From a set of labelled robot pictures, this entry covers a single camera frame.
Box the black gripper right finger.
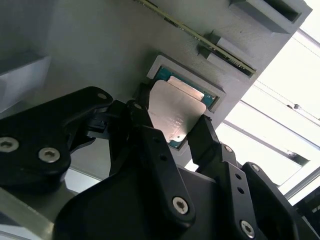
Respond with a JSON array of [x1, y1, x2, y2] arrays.
[[187, 114, 301, 240]]

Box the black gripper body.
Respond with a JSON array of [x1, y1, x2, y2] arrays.
[[53, 134, 241, 240]]

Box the silver CPU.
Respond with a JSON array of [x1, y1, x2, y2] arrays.
[[147, 65, 218, 151]]

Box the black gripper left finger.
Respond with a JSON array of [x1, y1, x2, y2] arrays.
[[0, 82, 197, 227]]

